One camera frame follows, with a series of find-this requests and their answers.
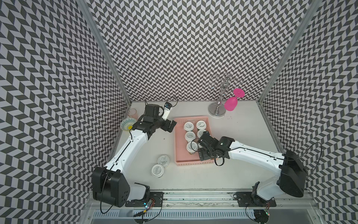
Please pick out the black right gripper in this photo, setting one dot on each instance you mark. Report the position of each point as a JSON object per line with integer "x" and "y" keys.
{"x": 203, "y": 154}

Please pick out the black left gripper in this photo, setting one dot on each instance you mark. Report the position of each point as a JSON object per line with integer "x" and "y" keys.
{"x": 165, "y": 127}

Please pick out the white lid yogurt cup right-near-basket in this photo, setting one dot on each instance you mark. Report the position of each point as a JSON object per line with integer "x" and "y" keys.
{"x": 200, "y": 133}

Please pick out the green yogurt cup white lid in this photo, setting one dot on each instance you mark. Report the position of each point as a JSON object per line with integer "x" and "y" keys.
{"x": 201, "y": 125}

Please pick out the pink perforated plastic basket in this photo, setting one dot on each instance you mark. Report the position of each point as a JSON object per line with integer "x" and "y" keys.
{"x": 182, "y": 157}

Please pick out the clear lid yogurt cup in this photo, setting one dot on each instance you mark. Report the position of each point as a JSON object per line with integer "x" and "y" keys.
{"x": 163, "y": 160}

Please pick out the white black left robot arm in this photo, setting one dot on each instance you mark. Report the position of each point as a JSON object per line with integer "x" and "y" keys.
{"x": 109, "y": 183}

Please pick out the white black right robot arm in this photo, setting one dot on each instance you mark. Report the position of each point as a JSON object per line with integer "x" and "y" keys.
{"x": 288, "y": 169}

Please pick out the pink transparent plastic cup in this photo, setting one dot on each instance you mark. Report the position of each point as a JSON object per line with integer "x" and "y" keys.
{"x": 132, "y": 113}

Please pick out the chrome cup holder stand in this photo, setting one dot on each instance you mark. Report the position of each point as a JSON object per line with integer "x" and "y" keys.
{"x": 224, "y": 81}

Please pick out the blue yellow patterned bowl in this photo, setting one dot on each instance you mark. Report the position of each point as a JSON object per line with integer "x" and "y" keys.
{"x": 127, "y": 124}

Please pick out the magenta plastic wine glass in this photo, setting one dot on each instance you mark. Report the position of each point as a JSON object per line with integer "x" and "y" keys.
{"x": 232, "y": 102}

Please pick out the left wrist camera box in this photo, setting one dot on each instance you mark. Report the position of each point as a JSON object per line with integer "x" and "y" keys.
{"x": 166, "y": 110}

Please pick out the aluminium front rail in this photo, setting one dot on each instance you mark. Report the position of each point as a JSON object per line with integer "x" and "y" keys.
{"x": 206, "y": 207}

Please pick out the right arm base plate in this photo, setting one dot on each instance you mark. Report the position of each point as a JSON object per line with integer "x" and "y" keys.
{"x": 246, "y": 199}

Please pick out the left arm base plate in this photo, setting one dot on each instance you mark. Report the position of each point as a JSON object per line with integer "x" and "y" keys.
{"x": 156, "y": 196}

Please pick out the aluminium corner post left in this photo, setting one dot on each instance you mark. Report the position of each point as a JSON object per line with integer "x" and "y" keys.
{"x": 83, "y": 6}

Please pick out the aluminium corner post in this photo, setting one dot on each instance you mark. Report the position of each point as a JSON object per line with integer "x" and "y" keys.
{"x": 312, "y": 9}
{"x": 83, "y": 6}

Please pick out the aluminium corner post right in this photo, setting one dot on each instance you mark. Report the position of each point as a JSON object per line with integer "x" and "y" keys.
{"x": 312, "y": 9}

